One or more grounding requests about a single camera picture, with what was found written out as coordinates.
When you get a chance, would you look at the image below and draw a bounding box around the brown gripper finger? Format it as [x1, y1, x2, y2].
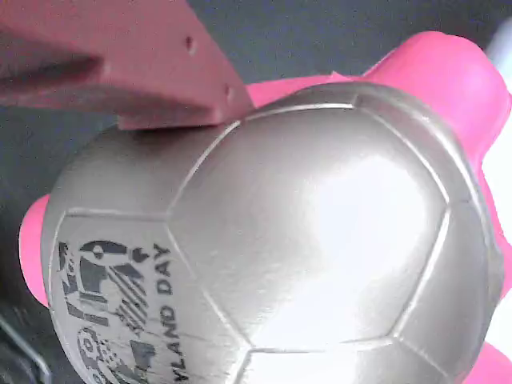
[0, 0, 258, 131]

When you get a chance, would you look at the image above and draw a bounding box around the pink turtle toy silver shell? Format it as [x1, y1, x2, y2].
[18, 30, 512, 384]

